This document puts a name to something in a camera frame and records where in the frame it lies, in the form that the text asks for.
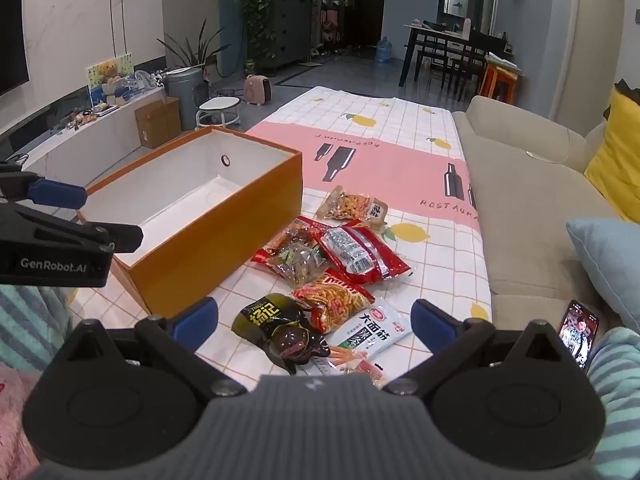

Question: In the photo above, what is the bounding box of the row of small figurines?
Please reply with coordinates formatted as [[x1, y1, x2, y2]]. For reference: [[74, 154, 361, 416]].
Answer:
[[65, 102, 119, 129]]

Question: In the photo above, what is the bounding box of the dark drawer cabinet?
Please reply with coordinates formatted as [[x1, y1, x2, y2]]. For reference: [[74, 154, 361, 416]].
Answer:
[[248, 0, 315, 72]]

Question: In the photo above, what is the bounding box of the dark dining table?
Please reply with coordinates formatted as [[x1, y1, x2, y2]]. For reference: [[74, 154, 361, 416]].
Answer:
[[398, 24, 489, 89]]

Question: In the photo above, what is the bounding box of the pink and white printed tablecloth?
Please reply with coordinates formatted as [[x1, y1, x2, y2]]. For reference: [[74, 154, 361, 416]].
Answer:
[[67, 85, 494, 391]]

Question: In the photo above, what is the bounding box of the long-leaf potted plant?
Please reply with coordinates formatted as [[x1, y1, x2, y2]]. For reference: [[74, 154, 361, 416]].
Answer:
[[156, 19, 231, 82]]

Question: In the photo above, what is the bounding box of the dark cloth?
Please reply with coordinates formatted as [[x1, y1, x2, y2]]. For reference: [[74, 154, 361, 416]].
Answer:
[[607, 79, 640, 117]]

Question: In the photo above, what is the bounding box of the red packet of orange sticks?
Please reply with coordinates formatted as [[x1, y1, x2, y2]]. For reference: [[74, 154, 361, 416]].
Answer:
[[292, 270, 376, 335]]

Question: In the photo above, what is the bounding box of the pink fluffy blanket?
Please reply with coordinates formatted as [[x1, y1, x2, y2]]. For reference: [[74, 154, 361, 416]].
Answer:
[[0, 364, 47, 480]]

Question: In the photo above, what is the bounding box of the small clear snack packet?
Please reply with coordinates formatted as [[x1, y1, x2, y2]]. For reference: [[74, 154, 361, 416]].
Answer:
[[310, 345, 389, 386]]

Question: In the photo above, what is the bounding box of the pink storage rack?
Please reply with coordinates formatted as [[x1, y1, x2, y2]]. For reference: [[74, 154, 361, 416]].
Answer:
[[320, 2, 347, 47]]

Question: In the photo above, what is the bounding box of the orange peanut snack packet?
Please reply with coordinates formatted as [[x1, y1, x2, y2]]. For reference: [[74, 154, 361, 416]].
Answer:
[[316, 185, 390, 227]]

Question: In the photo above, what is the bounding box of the white round stool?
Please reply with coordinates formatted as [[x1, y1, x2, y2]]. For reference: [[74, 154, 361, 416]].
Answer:
[[196, 96, 242, 129]]

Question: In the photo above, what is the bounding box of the red packet with white label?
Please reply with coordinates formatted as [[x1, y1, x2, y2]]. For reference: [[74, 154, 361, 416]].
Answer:
[[311, 219, 413, 281]]

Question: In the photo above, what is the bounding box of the orange cardboard box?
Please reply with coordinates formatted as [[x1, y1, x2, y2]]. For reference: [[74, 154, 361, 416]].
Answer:
[[75, 126, 304, 319]]

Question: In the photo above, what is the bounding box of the white marble television console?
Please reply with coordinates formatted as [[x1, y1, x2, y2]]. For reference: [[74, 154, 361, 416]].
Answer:
[[0, 84, 169, 196]]

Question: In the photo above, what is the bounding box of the brown cardboard box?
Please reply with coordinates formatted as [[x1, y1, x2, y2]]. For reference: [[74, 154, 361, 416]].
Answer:
[[134, 96, 182, 150]]

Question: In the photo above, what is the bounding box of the orange stool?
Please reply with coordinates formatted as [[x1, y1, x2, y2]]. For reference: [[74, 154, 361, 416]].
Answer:
[[481, 57, 524, 104]]

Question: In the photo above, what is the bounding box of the black television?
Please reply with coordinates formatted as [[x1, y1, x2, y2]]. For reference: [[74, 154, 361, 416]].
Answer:
[[0, 0, 31, 99]]

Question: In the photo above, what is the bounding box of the pink space heater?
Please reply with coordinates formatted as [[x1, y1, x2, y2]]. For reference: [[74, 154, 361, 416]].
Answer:
[[243, 74, 273, 107]]

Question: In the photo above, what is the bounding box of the white and green snack packet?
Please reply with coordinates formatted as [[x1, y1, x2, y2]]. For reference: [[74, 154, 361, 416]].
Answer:
[[327, 296, 413, 361]]

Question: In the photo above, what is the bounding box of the dark dining chair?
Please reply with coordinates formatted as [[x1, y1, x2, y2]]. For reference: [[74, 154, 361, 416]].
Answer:
[[440, 35, 483, 97]]

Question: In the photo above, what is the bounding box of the yellow cushion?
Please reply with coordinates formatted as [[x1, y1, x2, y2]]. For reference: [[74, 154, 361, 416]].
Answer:
[[584, 87, 640, 222]]

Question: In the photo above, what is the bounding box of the person's left leg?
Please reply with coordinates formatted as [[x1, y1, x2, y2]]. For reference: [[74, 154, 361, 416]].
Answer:
[[0, 285, 77, 376]]

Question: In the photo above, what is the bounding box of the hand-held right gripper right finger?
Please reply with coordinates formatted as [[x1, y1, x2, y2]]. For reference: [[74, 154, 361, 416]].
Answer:
[[382, 298, 587, 397]]

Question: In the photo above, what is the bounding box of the black and yellow snack packet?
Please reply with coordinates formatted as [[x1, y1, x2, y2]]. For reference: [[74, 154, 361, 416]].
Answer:
[[231, 292, 332, 376]]

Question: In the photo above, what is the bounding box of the grey trash bin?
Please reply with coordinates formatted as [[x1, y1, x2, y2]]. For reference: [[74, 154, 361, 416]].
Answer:
[[165, 66, 207, 131]]

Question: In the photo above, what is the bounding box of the teddy bear picture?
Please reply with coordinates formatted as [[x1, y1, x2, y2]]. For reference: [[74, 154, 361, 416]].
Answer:
[[87, 55, 135, 107]]

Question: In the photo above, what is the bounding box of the clear packet with green label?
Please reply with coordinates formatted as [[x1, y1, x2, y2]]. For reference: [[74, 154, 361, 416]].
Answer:
[[272, 242, 331, 288]]

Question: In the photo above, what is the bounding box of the person's leg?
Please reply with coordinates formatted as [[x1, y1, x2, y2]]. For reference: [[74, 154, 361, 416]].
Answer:
[[585, 327, 640, 472], [0, 285, 77, 376]]

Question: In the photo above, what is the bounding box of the red packet with clear window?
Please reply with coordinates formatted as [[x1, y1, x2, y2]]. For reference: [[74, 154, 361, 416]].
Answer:
[[250, 215, 331, 281]]

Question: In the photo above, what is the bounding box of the beige sofa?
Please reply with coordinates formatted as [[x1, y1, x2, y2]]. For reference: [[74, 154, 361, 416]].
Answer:
[[452, 95, 640, 332]]

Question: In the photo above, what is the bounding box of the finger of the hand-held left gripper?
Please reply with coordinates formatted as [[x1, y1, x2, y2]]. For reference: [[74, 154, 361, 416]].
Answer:
[[0, 161, 89, 211], [0, 200, 145, 254]]

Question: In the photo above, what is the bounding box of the light blue cushion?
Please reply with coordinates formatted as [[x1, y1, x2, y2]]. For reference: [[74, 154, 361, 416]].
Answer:
[[566, 217, 640, 333]]

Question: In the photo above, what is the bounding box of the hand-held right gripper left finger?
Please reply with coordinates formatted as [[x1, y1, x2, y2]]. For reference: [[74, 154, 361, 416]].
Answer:
[[47, 296, 248, 397]]

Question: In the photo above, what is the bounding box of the smartphone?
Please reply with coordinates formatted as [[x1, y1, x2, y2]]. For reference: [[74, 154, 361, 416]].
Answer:
[[557, 299, 601, 371]]

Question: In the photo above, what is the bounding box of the person's right leg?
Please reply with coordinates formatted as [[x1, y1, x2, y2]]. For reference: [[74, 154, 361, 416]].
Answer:
[[585, 327, 640, 472]]

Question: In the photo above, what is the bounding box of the trailing ivy plant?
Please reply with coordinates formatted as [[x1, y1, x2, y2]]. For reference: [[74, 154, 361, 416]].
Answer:
[[235, 0, 282, 61]]

